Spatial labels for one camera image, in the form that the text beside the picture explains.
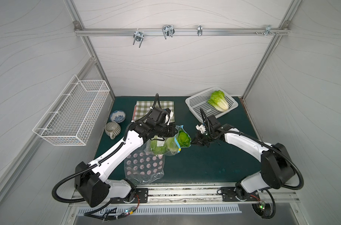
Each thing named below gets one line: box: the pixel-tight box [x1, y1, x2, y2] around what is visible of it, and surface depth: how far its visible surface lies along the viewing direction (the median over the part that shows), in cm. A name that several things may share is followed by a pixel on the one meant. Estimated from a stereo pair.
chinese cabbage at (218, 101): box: [207, 90, 229, 113], surface depth 111 cm
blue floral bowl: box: [109, 109, 127, 124], surface depth 107 cm
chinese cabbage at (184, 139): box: [177, 130, 192, 148], surface depth 84 cm
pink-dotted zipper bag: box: [124, 146, 165, 184], surface depth 85 cm
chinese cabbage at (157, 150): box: [149, 139, 167, 156], surface depth 86 cm
